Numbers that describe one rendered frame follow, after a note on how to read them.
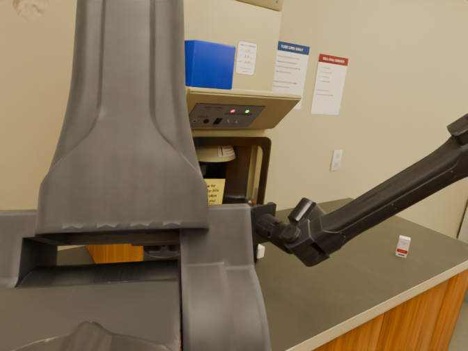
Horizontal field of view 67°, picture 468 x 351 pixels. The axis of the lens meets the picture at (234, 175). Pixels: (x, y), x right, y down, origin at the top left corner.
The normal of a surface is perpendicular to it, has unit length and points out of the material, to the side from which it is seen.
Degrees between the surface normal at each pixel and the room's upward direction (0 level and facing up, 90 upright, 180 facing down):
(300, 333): 0
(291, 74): 90
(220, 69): 90
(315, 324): 0
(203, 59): 90
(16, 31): 90
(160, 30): 58
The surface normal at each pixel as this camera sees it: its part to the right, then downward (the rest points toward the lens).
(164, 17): 0.15, -0.27
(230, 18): 0.57, 0.28
